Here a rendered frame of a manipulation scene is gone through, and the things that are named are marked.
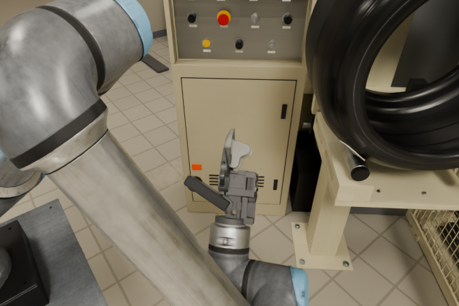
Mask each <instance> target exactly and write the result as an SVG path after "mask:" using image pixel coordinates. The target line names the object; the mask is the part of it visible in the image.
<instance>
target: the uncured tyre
mask: <svg viewBox="0 0 459 306"><path fill-rule="evenodd" d="M427 1H429V0H317V1H316V4H315V6H314V9H313V12H312V13H311V18H310V20H309V24H308V28H307V35H306V41H305V59H306V65H307V71H308V74H309V78H310V81H311V84H312V87H313V90H314V94H315V96H316V100H317V102H318V106H319V108H320V112H321V114H322V116H323V118H324V121H325V122H326V124H327V125H328V127H329V128H330V129H331V131H332V132H333V134H334V135H335V136H336V137H337V138H338V139H339V140H340V141H342V142H344V143H345V144H346V145H348V146H350V147H351V148H352V149H353V150H354V151H355V152H356V153H357V154H358V155H359V156H361V157H362V158H364V159H366V160H368V161H371V162H373V163H376V164H379V165H382V166H385V167H390V168H394V169H404V170H415V171H436V170H446V169H455V168H459V64H458V65H457V66H456V67H455V68H454V69H453V70H451V71H450V72H448V73H447V74H445V75H444V76H442V77H441V78H439V79H437V80H435V81H433V82H431V83H429V84H427V85H424V86H423V87H419V88H417V89H412V90H409V91H405V92H394V93H387V92H376V91H373V90H370V89H366V83H367V78H368V76H369V73H370V70H371V67H372V65H373V63H374V60H375V58H376V56H377V55H378V53H379V51H380V50H381V48H382V47H383V45H384V43H385V42H386V41H387V40H388V38H389V37H390V35H391V34H392V33H393V32H394V31H395V30H396V29H397V28H398V27H399V26H400V24H401V23H402V22H403V21H404V20H405V19H407V18H408V17H409V16H410V15H411V14H412V13H413V12H414V11H415V10H417V9H418V8H419V7H421V6H422V5H423V4H425V3H426V2H427Z"/></svg>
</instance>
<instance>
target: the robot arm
mask: <svg viewBox="0 0 459 306"><path fill-rule="evenodd" d="M152 41H153V34H152V30H151V26H150V21H149V18H148V16H147V14H146V13H145V10H144V9H143V8H142V6H141V5H140V3H139V2H138V1H137V0H55V1H52V2H50V3H47V4H44V5H41V6H38V7H36V8H31V9H28V10H25V11H22V12H20V13H18V14H16V15H15V16H13V17H12V18H11V19H9V20H8V21H7V22H5V24H4V25H3V26H2V27H1V28H0V217H2V216H3V215H4V214H5V213H6V212H7V211H8V210H9V209H10V208H12V207H13V206H14V205H15V204H16V203H18V202H19V201H20V200H21V199H22V198H23V197H24V196H26V194H28V193H29V192H30V191H31V190H32V189H33V188H35V187H37V185H39V183H41V181H42V180H43V179H44V177H45V176H47V177H48V178H49V179H50V180H51V181H52V182H53V183H54V184H55V185H56V186H57V188H58V189H59V190H60V191H61V192H62V193H63V194H64V195H65V196H66V197H67V198H68V199H69V200H70V201H71V202H72V203H73V204H74V205H75V206H76V207H77V208H78V209H79V210H80V211H81V212H82V213H83V214H84V215H85V216H86V217H87V218H88V220H89V221H90V222H91V223H92V224H93V225H94V226H95V227H96V228H97V229H98V230H99V231H100V232H101V233H102V234H103V235H104V237H105V238H106V239H107V240H108V241H109V242H110V243H111V244H112V245H113V246H114V247H115V248H116V249H117V250H118V251H119V252H120V253H121V254H122V255H123V256H124V257H125V258H126V259H127V260H128V261H129V262H130V263H131V264H132V265H133V266H134V267H135V269H136V270H137V271H138V272H139V273H140V274H141V275H142V276H143V277H144V278H145V279H146V280H147V281H148V282H149V283H150V285H151V286H152V287H153V288H154V289H155V290H156V291H157V292H158V293H159V294H160V295H161V296H162V297H163V298H164V299H165V300H166V301H167V302H168V303H169V304H170V305H171V306H309V281H308V276H307V273H306V272H305V271H304V270H303V269H300V268H295V267H292V266H290V265H289V266H285V265H281V264H274V263H270V262H263V261H259V260H252V259H249V243H250V234H251V228H250V227H249V226H248V225H253V224H254V221H255V203H256V200H257V197H258V195H257V193H258V175H259V174H257V173H256V172H250V171H245V170H238V171H234V169H240V168H241V166H242V160H243V158H246V157H248V156H251V154H252V149H251V147H250V146H249V145H247V144H246V143H242V142H239V141H236V140H235V129H234V128H232V129H231V130H230V131H229V132H228V134H227V136H226V140H225V144H224V148H223V154H222V158H221V168H220V173H219V180H218V191H219V192H218V191H216V190H214V189H213V188H212V187H210V186H208V185H207V184H206V183H204V182H203V181H202V179H201V178H200V177H198V176H187V178H186V180H185V181H184V185H185V186H187V187H188V189H189V190H190V191H192V192H196V193H197V194H199V195H201V196H202V197H203V198H204V199H206V200H208V201H209V202H210V203H212V204H214V205H215V206H216V207H218V208H220V209H221V210H222V211H225V215H216V216H215V222H214V223H211V224H210V235H209V245H208V252H207V251H206V250H205V249H204V247H203V246H202V245H201V243H200V242H199V241H198V240H197V239H196V237H195V236H194V235H193V234H192V232H191V231H190V230H189V228H188V227H187V226H186V225H185V224H184V222H183V221H182V220H181V218H180V217H179V216H178V215H177V214H176V213H175V211H174V210H173V209H172V207H171V206H170V205H169V204H168V203H167V201H166V200H165V199H164V197H163V196H162V195H161V194H160V193H159V192H158V190H157V189H156V188H155V186H154V185H153V184H152V183H151V182H150V180H149V179H148V178H147V176H146V175H145V174H144V173H143V172H142V170H141V169H140V168H139V167H138V165H137V164H136V163H135V161H134V160H133V159H132V158H131V157H130V155H129V154H128V153H127V151H126V150H125V149H124V148H123V147H122V146H121V144H120V143H119V142H118V140H117V139H116V138H115V137H114V136H113V134H112V133H111V132H110V130H109V129H108V128H107V117H108V111H109V108H108V107H107V106H106V104H105V103H104V102H103V101H102V100H101V98H100V97H101V96H102V95H104V94H106V93H107V92H108V91H109V90H110V89H111V88H112V86H113V85H114V84H115V83H116V82H117V81H118V80H119V78H120V77H121V76H122V75H123V74H124V73H125V72H126V71H127V70H128V69H129V68H130V67H131V66H132V65H134V64H135V63H137V62H140V61H141V60H143V58H144V57H145V55H147V54H148V52H149V51H150V49H151V46H152ZM232 210H235V211H236V214H233V213H232ZM245 224H247V225H245Z"/></svg>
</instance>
